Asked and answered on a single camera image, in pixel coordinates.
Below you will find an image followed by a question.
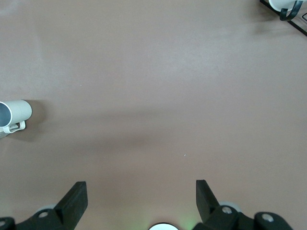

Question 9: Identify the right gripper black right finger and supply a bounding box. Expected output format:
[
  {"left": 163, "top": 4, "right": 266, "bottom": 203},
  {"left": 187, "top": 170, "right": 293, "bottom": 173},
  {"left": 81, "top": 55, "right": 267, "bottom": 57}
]
[{"left": 196, "top": 179, "right": 295, "bottom": 230}]

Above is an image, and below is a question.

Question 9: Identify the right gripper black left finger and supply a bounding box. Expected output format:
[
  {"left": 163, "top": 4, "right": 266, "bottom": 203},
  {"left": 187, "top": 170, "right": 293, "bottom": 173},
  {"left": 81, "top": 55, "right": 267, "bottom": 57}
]
[{"left": 0, "top": 181, "right": 88, "bottom": 230}]

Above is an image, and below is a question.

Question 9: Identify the grey mug with handle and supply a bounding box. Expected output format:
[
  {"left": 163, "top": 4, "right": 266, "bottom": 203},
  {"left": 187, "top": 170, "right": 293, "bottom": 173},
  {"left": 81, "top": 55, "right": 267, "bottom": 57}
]
[{"left": 0, "top": 99, "right": 33, "bottom": 140}]

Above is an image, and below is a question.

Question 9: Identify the brown table cloth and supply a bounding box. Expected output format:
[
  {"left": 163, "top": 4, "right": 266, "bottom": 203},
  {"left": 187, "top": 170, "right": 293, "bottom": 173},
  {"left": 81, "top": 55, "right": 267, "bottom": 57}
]
[{"left": 0, "top": 0, "right": 307, "bottom": 230}]

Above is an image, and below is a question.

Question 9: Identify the black wire rack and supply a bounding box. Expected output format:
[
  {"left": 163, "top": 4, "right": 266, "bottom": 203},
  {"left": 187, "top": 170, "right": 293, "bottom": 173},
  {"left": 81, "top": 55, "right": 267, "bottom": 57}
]
[{"left": 260, "top": 0, "right": 307, "bottom": 37}]

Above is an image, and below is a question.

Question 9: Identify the white cup with black handle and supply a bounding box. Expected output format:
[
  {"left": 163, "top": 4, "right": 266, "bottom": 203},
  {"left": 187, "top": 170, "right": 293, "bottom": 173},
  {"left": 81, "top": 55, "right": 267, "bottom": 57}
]
[{"left": 268, "top": 0, "right": 303, "bottom": 22}]

